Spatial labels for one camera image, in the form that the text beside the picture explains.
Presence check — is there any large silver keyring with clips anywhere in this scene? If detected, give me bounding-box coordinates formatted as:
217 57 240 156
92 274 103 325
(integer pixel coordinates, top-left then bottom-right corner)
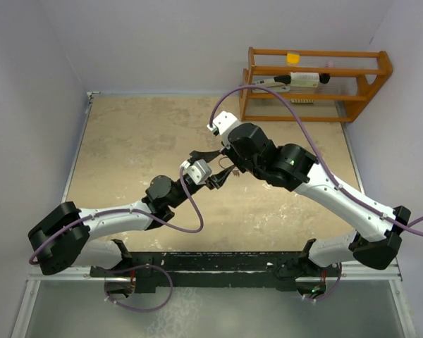
218 156 240 177

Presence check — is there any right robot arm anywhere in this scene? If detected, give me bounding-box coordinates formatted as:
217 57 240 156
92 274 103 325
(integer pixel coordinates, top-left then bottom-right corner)
209 120 410 275

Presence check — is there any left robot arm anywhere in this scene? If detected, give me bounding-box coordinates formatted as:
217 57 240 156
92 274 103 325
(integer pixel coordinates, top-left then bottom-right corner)
27 164 232 275

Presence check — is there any strip of staples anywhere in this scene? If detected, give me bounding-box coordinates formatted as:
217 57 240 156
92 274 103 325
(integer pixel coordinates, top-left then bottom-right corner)
290 99 315 104

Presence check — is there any wooden rack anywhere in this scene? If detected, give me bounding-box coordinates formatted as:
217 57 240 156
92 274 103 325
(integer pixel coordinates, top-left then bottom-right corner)
239 47 393 123

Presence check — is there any white stapler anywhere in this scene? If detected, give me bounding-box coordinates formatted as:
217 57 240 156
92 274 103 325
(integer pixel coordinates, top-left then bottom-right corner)
252 75 291 93

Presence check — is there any white box with red label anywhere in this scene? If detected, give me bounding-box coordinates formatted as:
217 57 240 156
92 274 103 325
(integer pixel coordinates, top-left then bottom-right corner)
290 72 320 88

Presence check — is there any yellow block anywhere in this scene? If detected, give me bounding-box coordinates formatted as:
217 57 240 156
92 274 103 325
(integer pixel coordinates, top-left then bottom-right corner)
286 53 300 66

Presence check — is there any small black object on rack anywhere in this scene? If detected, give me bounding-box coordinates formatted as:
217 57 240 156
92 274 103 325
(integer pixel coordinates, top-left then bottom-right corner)
319 73 331 84

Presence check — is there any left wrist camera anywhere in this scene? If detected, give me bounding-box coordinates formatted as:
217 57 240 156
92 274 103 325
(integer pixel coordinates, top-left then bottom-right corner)
180 159 212 185

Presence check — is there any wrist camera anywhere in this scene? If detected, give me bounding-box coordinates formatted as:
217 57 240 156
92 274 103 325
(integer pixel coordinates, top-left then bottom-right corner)
180 159 212 185
207 111 240 144

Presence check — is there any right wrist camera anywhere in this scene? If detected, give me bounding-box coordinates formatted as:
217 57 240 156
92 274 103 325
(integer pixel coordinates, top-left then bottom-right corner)
207 111 240 144

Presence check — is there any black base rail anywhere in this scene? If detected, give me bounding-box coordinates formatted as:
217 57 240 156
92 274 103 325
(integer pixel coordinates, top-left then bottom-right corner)
90 251 340 294

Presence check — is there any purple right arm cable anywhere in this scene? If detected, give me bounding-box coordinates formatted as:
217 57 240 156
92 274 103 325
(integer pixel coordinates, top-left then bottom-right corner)
207 84 423 303

